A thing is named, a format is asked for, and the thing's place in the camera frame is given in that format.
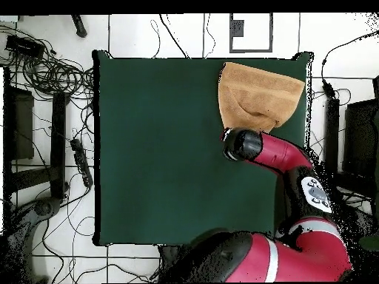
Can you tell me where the orange terry towel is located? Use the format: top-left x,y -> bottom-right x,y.
218,61 -> 306,135

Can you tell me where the dark green table cloth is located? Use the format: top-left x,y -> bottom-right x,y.
91,49 -> 313,248

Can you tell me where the black upright bar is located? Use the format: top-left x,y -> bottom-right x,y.
323,97 -> 341,174

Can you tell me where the large black box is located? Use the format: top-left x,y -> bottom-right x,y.
343,98 -> 379,197

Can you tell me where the long black power strip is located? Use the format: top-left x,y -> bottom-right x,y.
70,138 -> 94,189

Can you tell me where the dark green rounded object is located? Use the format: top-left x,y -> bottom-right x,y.
358,234 -> 379,252

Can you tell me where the black angled leg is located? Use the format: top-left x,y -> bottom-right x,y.
70,14 -> 89,38

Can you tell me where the black power supply box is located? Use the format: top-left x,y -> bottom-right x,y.
5,35 -> 45,60

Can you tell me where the black inline cable adapter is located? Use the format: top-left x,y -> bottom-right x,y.
321,78 -> 337,100

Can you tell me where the black robot pedestal stand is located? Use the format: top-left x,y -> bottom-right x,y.
158,244 -> 186,276

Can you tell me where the black frame stand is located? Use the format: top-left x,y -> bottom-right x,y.
2,67 -> 70,202

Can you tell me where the black cable tangle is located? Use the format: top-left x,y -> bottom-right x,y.
0,23 -> 95,101

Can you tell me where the grey pedestal leg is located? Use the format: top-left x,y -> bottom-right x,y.
5,196 -> 63,283

